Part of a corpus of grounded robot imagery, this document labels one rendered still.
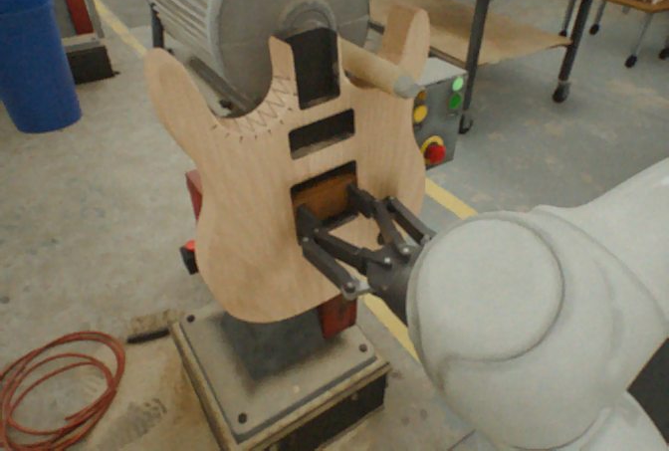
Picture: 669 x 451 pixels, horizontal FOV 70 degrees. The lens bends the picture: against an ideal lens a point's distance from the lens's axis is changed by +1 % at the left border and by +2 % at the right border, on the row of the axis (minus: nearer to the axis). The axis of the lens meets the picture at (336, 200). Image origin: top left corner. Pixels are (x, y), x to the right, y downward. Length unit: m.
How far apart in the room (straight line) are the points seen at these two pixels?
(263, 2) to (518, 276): 0.53
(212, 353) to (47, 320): 0.88
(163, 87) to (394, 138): 0.31
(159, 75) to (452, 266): 0.32
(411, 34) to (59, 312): 1.86
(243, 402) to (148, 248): 1.13
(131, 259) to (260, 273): 1.69
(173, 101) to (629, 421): 0.44
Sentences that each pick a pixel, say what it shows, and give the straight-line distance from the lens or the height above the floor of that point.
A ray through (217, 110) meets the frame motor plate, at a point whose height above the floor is 1.12.
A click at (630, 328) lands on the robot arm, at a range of 0.28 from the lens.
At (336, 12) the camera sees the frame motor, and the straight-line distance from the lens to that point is 0.74.
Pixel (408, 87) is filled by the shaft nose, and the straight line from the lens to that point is 0.54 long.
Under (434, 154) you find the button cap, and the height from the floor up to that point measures 0.98.
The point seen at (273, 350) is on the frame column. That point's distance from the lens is 1.36.
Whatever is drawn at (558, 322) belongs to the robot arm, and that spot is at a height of 1.30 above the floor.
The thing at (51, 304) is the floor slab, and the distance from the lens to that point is 2.24.
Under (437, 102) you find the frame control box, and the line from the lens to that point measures 0.93.
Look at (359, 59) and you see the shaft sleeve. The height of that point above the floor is 1.26.
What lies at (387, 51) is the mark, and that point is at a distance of 0.62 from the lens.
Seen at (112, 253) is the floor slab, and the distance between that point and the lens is 2.36.
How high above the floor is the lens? 1.47
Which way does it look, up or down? 37 degrees down
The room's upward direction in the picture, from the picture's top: straight up
